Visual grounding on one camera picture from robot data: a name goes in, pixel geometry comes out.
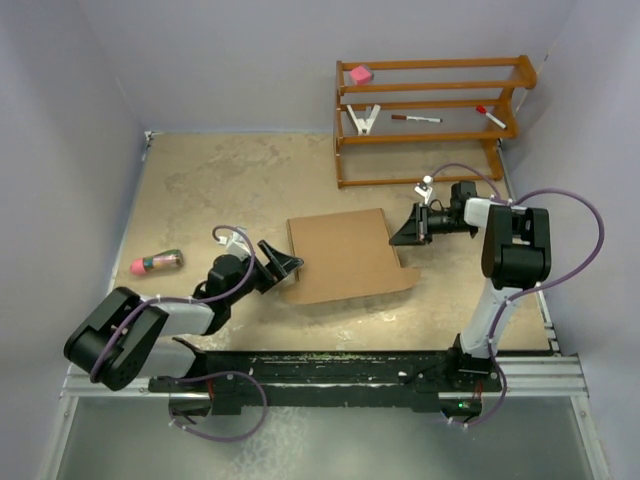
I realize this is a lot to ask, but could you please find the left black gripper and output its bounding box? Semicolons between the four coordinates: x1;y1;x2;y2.
225;240;301;306

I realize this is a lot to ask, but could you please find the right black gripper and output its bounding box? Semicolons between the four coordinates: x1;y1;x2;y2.
391;203;477;247

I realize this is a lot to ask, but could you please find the brown cardboard box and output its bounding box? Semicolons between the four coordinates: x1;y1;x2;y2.
282;208;421;305

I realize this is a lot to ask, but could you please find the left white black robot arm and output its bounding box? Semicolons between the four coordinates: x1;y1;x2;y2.
63;240;304;392

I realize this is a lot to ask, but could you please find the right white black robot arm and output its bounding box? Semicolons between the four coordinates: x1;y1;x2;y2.
389;176;552;391

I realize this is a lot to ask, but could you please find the small pink green object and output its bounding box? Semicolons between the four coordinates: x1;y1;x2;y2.
129;249;184;276

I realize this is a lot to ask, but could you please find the brown-capped white marker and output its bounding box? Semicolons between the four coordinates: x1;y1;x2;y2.
391;114;443;124

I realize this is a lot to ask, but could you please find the white clamp tool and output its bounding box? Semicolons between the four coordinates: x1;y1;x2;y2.
346;104;381;136

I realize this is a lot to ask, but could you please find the wooden three-tier rack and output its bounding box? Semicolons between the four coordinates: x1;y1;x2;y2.
333;55;538;188

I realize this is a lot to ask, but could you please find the red-capped white marker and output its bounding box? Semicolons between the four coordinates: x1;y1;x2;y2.
476;105;507;130

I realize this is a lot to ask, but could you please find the pink eraser block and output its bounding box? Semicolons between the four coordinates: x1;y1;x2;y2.
349;65;374;86

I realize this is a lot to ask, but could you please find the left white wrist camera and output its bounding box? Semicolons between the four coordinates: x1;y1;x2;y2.
214;227;250;260

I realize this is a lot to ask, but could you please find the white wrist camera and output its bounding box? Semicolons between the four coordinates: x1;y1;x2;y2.
214;227;250;260
414;175;434;207

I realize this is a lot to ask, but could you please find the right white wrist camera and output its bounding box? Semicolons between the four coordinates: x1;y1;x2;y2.
414;175;434;207

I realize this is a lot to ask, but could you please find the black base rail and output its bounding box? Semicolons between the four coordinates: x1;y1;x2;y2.
149;348;502;415

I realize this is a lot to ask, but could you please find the aluminium extrusion frame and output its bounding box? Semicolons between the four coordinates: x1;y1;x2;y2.
41;133;608;479

